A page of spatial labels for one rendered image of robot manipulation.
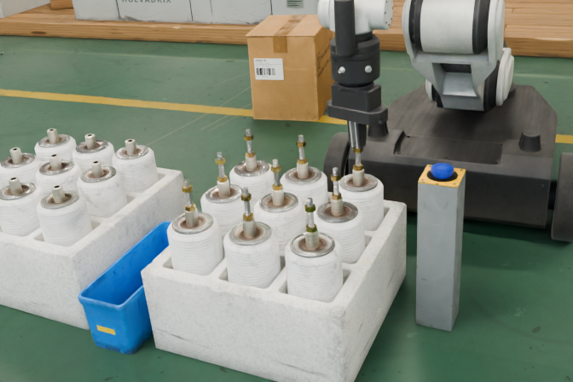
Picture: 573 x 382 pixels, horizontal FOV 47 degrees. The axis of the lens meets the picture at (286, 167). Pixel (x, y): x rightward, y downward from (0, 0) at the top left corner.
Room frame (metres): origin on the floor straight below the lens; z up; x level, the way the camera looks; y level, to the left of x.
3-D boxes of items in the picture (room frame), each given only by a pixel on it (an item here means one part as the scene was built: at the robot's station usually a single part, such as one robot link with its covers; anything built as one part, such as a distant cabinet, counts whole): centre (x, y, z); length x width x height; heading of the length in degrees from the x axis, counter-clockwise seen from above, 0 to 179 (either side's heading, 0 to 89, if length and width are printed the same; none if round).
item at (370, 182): (1.16, -0.14, 0.25); 0.08 x 0.08 x 0.01
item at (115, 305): (1.15, 0.30, 0.06); 0.30 x 0.11 x 0.12; 154
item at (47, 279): (1.35, 0.51, 0.09); 0.39 x 0.39 x 0.18; 63
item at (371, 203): (1.16, -0.14, 0.16); 0.10 x 0.10 x 0.18
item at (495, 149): (1.63, -0.49, 0.19); 0.64 x 0.52 x 0.33; 156
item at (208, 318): (1.10, 0.02, 0.09); 0.39 x 0.39 x 0.18; 64
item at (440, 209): (1.04, -0.27, 0.16); 0.07 x 0.07 x 0.31; 64
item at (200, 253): (1.05, 0.18, 0.16); 0.10 x 0.10 x 0.18
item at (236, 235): (1.00, 0.07, 0.25); 0.08 x 0.08 x 0.01
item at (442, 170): (1.04, -0.27, 0.32); 0.04 x 0.04 x 0.02
